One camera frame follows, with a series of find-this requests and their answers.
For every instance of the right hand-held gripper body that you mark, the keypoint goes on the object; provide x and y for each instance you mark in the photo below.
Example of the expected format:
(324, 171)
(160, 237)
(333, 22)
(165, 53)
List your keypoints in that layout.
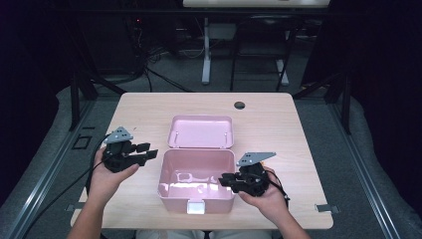
(252, 181)

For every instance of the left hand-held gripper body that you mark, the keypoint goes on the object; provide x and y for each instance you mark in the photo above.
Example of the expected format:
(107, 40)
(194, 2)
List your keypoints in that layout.
(117, 159)

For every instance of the pink storage box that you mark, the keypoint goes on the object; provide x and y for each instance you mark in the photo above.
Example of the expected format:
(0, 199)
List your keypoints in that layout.
(199, 159)

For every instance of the person's right hand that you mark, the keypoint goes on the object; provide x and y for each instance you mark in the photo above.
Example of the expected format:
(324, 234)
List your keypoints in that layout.
(270, 202)

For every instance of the person's left hand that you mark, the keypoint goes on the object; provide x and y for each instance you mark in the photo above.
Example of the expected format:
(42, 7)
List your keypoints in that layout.
(103, 184)

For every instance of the black metal stand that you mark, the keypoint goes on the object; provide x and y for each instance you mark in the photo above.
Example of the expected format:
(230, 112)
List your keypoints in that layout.
(346, 109)
(74, 109)

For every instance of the round table grommet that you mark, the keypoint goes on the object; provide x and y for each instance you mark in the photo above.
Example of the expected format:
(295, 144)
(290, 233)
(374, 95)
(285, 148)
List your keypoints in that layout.
(239, 105)

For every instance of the white desk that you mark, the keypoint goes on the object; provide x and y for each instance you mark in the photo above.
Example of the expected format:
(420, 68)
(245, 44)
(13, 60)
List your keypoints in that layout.
(206, 66)

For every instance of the dark curtain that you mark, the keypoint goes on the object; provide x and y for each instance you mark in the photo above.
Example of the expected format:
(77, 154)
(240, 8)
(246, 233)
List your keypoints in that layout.
(26, 99)
(388, 99)

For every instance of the black chair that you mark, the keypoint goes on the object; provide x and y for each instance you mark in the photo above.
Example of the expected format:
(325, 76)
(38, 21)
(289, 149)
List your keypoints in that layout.
(234, 66)

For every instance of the aluminium floor rail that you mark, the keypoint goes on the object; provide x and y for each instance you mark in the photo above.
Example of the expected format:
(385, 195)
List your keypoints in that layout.
(40, 186)
(365, 186)

